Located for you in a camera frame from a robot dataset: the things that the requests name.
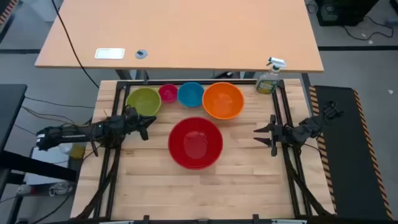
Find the large red bowl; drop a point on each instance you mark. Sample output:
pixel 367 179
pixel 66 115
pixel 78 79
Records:
pixel 196 143

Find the grey round desk grommet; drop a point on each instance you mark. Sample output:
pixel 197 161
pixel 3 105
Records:
pixel 141 54

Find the black aluminium frame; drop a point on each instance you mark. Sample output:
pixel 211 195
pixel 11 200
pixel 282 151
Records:
pixel 149 82

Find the black side table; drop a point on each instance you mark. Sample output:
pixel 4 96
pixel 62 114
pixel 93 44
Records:
pixel 11 109

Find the black computer tower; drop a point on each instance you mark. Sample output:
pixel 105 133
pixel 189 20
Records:
pixel 343 12

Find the orange bowl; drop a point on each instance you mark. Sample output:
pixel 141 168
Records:
pixel 223 100

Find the clear plastic bottle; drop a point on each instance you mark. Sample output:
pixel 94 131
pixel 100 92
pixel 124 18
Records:
pixel 66 148

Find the blue bowl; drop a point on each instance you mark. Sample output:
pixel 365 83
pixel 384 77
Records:
pixel 191 94

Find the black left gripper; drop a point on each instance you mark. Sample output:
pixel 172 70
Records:
pixel 130 121

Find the black clamp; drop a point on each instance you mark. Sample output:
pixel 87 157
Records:
pixel 332 109

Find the small pink bowl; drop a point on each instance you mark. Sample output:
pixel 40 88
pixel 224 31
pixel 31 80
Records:
pixel 168 93

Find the white rectangular desk plate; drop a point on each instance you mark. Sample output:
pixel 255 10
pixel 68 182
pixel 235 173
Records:
pixel 109 53

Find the black mat with hazard stripes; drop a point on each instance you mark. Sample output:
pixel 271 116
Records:
pixel 351 149

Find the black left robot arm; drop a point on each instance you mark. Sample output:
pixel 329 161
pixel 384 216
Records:
pixel 71 133

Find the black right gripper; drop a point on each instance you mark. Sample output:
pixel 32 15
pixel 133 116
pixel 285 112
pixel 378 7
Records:
pixel 284 134

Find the green bowl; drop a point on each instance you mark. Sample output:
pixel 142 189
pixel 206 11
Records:
pixel 143 101

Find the white box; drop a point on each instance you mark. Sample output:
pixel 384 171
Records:
pixel 46 168

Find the light wooden desk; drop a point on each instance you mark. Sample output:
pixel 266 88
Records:
pixel 186 31

